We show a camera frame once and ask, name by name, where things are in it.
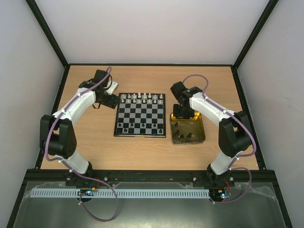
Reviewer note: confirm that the black mounting rail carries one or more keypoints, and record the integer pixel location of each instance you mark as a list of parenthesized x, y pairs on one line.
[(197, 178)]

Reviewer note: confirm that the black and grey chessboard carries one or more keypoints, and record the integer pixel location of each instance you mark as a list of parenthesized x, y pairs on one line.
[(141, 113)]

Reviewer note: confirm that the black aluminium frame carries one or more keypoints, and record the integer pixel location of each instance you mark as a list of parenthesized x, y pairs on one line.
[(247, 54)]

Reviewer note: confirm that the black bishop on board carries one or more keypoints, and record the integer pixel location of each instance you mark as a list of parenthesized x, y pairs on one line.
[(130, 130)]

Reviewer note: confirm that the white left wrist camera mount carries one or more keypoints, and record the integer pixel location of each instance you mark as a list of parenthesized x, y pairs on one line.
[(111, 87)]

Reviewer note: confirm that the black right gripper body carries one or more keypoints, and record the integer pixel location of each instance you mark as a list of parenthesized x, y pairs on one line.
[(183, 113)]

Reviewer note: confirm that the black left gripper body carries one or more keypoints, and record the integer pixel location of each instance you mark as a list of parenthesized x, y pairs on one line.
[(107, 102)]

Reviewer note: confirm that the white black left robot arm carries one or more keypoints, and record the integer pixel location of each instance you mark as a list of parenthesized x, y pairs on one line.
[(57, 136)]

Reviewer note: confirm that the gold metal tin tray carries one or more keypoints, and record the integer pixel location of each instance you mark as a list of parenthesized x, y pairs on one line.
[(186, 126)]

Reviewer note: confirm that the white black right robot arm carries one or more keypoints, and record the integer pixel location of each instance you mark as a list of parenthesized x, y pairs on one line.
[(234, 133)]

